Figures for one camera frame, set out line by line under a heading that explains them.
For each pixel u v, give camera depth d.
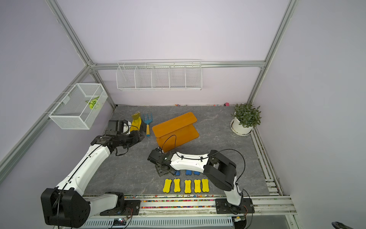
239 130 1.02
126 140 0.69
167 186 0.79
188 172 0.84
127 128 0.69
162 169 0.67
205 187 0.79
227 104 1.24
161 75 0.99
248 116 0.87
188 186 0.79
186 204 0.75
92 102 0.81
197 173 0.83
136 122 1.06
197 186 0.79
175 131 0.89
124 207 0.71
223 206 0.74
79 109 0.82
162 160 0.64
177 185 0.79
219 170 0.47
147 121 1.11
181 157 0.56
